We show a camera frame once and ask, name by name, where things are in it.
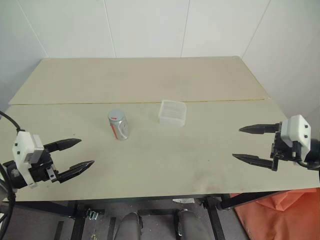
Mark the orange cloth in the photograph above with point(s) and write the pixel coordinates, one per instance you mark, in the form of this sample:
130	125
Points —
280	217

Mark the small metal clip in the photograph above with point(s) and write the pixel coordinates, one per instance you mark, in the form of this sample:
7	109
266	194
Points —
92	215

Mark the white paper scrap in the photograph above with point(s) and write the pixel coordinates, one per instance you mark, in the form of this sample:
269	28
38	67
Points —
183	200

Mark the grey bottle cap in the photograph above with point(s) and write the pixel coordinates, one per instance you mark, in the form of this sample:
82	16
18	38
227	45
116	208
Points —
115	114

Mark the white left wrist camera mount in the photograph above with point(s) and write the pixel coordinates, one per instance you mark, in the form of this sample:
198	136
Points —
23	150

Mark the clear plastic container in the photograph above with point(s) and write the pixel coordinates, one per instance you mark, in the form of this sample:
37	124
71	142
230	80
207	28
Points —
172	112

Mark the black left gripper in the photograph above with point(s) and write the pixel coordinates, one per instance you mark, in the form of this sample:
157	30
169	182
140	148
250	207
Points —
41	172

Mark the black metal table frame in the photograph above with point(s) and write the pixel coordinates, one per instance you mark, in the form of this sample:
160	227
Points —
215	217

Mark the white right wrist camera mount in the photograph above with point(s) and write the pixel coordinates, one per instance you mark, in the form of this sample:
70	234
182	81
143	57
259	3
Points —
297	130

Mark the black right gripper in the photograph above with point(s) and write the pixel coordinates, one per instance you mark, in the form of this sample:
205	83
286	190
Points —
283	150

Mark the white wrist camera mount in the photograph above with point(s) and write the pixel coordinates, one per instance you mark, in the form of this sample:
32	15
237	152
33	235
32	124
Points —
297	130
23	150

